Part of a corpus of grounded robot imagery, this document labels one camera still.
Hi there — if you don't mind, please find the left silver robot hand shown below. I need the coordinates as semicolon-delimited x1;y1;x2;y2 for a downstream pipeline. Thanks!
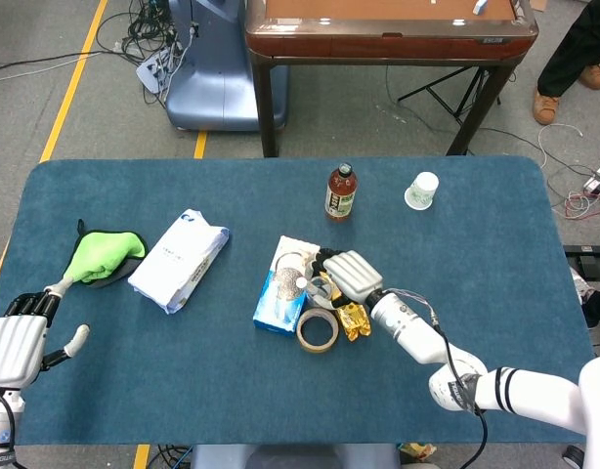
0;278;91;390

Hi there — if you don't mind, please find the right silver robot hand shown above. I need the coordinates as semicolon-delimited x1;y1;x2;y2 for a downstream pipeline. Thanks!
304;247;385;312

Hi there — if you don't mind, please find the clear tube white cap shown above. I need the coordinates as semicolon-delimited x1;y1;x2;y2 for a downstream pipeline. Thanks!
295;277;330;307

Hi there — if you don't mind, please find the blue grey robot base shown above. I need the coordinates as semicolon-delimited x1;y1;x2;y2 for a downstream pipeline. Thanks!
165;0;289;132

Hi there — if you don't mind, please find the clear glass jar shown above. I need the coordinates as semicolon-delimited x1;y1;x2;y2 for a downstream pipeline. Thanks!
304;275;338;310

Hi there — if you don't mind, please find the yellow snack packet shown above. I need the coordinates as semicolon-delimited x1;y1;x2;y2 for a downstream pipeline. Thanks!
331;291;372;343

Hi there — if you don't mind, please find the tea bottle black cap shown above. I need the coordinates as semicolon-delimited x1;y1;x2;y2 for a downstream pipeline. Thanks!
323;162;359;224

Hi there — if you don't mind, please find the blue cookie box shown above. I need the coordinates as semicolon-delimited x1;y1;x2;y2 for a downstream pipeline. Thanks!
252;234;323;338

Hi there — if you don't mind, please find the yellowish packing tape roll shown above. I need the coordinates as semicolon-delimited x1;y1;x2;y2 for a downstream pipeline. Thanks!
295;308;339;354

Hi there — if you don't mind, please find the white paper cup green print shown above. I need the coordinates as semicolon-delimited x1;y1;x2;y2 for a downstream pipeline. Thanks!
404;171;440;211

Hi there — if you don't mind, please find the green microfibre cloth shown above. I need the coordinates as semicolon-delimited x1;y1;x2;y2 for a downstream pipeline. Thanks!
63;219;150;289

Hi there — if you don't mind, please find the blue felt table cover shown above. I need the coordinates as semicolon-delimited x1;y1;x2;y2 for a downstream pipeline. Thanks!
0;155;600;447

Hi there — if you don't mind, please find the white tissue pack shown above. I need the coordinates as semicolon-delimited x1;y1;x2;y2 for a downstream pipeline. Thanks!
127;208;231;316

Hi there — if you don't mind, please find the grey robot torso base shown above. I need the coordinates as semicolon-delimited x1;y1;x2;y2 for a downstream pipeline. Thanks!
190;443;402;469

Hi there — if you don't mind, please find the black tripod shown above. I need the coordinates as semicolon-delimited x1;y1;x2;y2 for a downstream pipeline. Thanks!
396;65;502;123

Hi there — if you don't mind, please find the brown mahjong table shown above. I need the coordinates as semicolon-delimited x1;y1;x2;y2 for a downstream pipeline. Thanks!
244;0;539;158

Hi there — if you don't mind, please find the tan work shoe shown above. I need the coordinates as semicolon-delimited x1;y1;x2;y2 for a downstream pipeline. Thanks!
532;87;561;126
578;64;600;91

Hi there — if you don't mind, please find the grey power strip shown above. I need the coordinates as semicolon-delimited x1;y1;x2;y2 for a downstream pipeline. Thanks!
136;48;177;94

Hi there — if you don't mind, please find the person black trousers leg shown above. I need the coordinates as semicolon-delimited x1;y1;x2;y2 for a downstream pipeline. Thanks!
536;0;600;99

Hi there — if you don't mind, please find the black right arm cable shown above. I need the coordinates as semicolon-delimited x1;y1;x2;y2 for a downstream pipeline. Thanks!
429;312;490;469

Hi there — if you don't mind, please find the red floor cable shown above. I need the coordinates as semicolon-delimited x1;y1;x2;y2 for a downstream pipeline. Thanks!
563;190;600;221

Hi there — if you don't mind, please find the white floor cable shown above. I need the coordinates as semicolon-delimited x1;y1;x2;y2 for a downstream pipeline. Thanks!
537;121;600;172

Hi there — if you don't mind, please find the black floor cable bundle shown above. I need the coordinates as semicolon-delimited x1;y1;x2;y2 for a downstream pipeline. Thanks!
94;0;184;108

